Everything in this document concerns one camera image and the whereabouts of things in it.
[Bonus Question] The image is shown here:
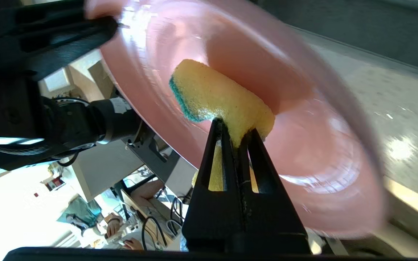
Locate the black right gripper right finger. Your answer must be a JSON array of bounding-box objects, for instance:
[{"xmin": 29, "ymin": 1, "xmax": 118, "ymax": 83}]
[{"xmin": 237, "ymin": 129, "xmax": 311, "ymax": 254}]

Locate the white robot chassis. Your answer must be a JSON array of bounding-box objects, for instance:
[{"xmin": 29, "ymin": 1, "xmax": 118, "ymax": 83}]
[{"xmin": 69, "ymin": 140, "xmax": 418, "ymax": 260}]

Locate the pink plate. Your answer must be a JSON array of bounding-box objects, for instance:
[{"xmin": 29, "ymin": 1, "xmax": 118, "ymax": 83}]
[{"xmin": 86, "ymin": 0, "xmax": 387, "ymax": 240}]

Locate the yellow fish-shaped sponge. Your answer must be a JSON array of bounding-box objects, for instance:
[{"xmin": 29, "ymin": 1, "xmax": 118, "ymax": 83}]
[{"xmin": 169, "ymin": 59, "xmax": 275, "ymax": 192}]

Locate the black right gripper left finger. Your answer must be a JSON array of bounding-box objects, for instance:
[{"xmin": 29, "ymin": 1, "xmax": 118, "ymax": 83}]
[{"xmin": 182, "ymin": 119, "xmax": 246, "ymax": 252}]

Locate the person in teal shirt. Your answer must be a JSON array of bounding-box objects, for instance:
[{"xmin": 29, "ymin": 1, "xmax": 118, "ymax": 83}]
[{"xmin": 57, "ymin": 196, "xmax": 144, "ymax": 251}]

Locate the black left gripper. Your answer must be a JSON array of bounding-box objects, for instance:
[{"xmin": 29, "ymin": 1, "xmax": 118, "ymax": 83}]
[{"xmin": 0, "ymin": 0, "xmax": 119, "ymax": 139}]

